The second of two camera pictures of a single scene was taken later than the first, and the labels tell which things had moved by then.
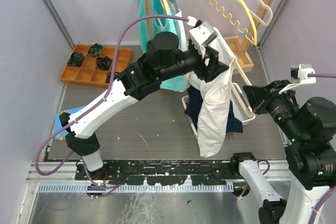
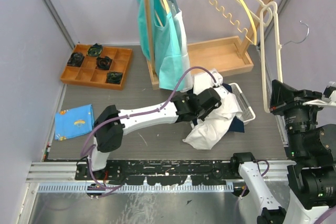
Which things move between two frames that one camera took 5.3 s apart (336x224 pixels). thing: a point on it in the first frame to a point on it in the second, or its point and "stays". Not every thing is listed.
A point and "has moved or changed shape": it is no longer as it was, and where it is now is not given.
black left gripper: (216, 67) to (215, 107)
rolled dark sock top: (95, 50) stays
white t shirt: (214, 103) has moved or changed shape
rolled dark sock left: (75, 59) stays
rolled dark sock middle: (103, 63) stays
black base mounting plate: (165, 172) stays
